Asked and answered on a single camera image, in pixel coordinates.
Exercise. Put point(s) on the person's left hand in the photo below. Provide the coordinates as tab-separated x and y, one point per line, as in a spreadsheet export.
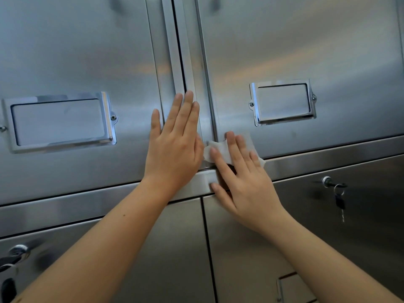
173	157

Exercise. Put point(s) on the person's right hand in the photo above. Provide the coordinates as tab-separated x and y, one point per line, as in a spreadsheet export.
252	198

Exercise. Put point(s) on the white wet wipe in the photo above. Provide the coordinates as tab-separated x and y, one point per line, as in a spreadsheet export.
221	148

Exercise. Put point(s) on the person's right forearm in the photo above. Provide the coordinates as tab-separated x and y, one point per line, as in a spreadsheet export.
331	265

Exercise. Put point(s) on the person's left forearm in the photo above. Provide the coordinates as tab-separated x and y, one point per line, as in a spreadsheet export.
94	249

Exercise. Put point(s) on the stainless steel cabinet body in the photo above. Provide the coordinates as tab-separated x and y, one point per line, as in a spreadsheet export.
315	160

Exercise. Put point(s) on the black-headed keys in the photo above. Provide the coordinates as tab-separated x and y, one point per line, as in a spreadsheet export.
8	288
339	201

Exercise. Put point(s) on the chrome label holder frame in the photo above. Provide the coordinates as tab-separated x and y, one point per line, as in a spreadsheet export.
279	290
106	123
255	107

